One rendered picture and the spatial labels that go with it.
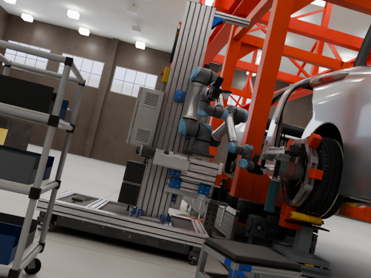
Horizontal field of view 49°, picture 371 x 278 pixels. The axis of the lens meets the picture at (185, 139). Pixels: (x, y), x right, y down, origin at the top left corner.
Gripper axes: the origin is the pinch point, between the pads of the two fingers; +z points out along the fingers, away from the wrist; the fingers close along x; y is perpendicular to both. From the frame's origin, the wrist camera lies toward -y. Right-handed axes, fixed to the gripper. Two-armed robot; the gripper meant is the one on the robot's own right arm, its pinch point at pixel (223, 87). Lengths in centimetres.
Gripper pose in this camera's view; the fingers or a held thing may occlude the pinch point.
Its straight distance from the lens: 264.1
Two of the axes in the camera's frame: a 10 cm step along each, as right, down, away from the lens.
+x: -8.9, -3.7, -2.6
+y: -3.5, 9.3, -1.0
